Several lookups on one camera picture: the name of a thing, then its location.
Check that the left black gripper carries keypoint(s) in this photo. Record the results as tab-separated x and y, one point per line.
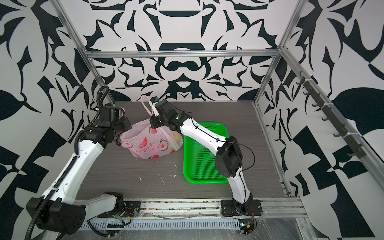
126	124

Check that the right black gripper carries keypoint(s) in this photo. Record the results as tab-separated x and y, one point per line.
156	123

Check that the pink plastic bag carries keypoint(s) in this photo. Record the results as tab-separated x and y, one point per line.
144	142

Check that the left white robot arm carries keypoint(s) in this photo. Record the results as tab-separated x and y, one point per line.
56	210

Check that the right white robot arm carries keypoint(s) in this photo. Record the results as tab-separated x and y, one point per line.
227	151

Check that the green plastic basket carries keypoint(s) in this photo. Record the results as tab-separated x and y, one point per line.
200	164

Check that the small circuit board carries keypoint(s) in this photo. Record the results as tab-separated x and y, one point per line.
247	226

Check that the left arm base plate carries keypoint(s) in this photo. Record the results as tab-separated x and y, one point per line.
128	209

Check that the aluminium frame rail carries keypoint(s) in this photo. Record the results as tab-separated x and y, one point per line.
181	54

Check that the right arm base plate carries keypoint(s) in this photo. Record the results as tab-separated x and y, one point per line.
231	208

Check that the white slotted cable duct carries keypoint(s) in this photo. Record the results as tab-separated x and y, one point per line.
168	224

